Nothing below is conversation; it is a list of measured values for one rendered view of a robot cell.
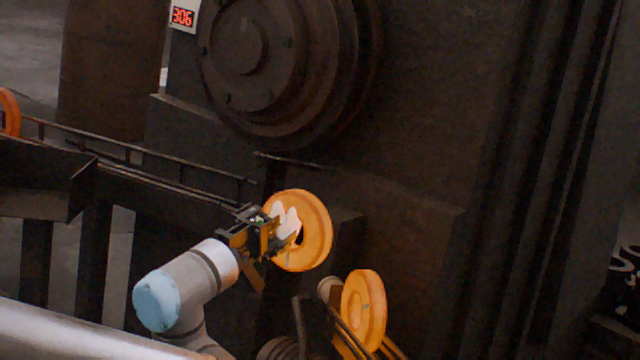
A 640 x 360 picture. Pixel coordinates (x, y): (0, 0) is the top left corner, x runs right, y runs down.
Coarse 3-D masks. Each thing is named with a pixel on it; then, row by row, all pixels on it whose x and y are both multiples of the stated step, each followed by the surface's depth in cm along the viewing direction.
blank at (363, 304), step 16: (352, 272) 155; (368, 272) 151; (352, 288) 154; (368, 288) 147; (352, 304) 156; (368, 304) 146; (384, 304) 146; (352, 320) 155; (368, 320) 146; (384, 320) 146; (368, 336) 146
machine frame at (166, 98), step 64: (384, 0) 174; (448, 0) 165; (512, 0) 157; (576, 0) 177; (192, 64) 213; (384, 64) 177; (448, 64) 167; (512, 64) 163; (576, 64) 193; (192, 128) 208; (384, 128) 179; (448, 128) 169; (512, 128) 169; (576, 128) 203; (256, 192) 198; (320, 192) 186; (384, 192) 175; (448, 192) 171; (512, 192) 187; (384, 256) 177; (448, 256) 169; (512, 256) 195; (128, 320) 237; (320, 320) 191; (448, 320) 181; (512, 320) 216
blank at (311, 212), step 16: (288, 192) 152; (304, 192) 152; (288, 208) 152; (304, 208) 150; (320, 208) 149; (304, 224) 150; (320, 224) 148; (304, 240) 151; (320, 240) 148; (288, 256) 153; (304, 256) 151; (320, 256) 150
